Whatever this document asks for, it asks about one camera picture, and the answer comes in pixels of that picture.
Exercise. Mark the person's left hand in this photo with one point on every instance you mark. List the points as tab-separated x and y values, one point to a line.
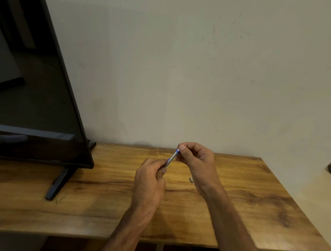
148	183

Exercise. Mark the person's right thumb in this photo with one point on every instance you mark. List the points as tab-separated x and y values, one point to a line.
185	154

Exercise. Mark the person's left forearm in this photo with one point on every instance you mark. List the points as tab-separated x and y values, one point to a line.
130	227

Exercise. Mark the black flat screen television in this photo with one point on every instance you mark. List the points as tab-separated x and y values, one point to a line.
38	82

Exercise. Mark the black television stand foot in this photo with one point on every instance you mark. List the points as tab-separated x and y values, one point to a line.
60	181

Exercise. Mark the person's right hand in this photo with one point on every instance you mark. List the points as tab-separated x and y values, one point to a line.
200	168

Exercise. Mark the silver blue pen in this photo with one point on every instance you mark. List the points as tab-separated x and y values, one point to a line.
171	157

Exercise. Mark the person's right forearm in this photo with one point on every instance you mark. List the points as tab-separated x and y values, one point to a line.
227	222

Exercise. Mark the person's left thumb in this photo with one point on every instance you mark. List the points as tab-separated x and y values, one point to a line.
161	172

